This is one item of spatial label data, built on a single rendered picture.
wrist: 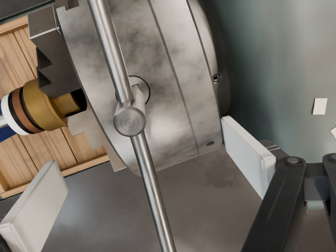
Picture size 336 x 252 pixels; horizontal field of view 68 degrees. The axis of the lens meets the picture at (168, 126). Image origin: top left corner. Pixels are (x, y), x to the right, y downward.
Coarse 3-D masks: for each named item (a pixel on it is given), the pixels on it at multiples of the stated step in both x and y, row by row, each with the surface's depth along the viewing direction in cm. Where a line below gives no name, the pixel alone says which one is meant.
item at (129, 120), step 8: (136, 88) 22; (136, 96) 19; (120, 104) 17; (128, 104) 17; (136, 104) 17; (144, 104) 20; (120, 112) 16; (128, 112) 16; (136, 112) 16; (144, 112) 17; (120, 120) 16; (128, 120) 16; (136, 120) 16; (144, 120) 17; (120, 128) 17; (128, 128) 17; (136, 128) 17; (128, 136) 17
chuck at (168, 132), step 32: (128, 0) 24; (64, 32) 24; (96, 32) 23; (128, 32) 23; (96, 64) 24; (128, 64) 24; (160, 64) 24; (96, 96) 24; (160, 96) 25; (160, 128) 27; (128, 160) 29; (160, 160) 31
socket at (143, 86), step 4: (128, 76) 24; (132, 76) 24; (136, 76) 24; (132, 80) 24; (136, 80) 24; (140, 80) 24; (144, 80) 24; (132, 84) 24; (140, 84) 24; (144, 84) 24; (140, 88) 24; (144, 88) 24; (148, 88) 25; (144, 92) 25; (148, 92) 25; (116, 96) 25; (144, 96) 25; (148, 96) 25; (144, 100) 25
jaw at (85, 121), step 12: (72, 120) 38; (84, 120) 38; (96, 120) 38; (72, 132) 38; (84, 132) 38; (96, 132) 38; (96, 144) 38; (108, 144) 38; (108, 156) 38; (120, 168) 39
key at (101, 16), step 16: (96, 0) 15; (96, 16) 15; (112, 32) 16; (112, 48) 16; (112, 64) 17; (112, 80) 17; (128, 80) 17; (128, 96) 17; (144, 144) 19; (144, 160) 19; (144, 176) 20; (160, 192) 20; (160, 208) 20; (160, 224) 20; (160, 240) 20
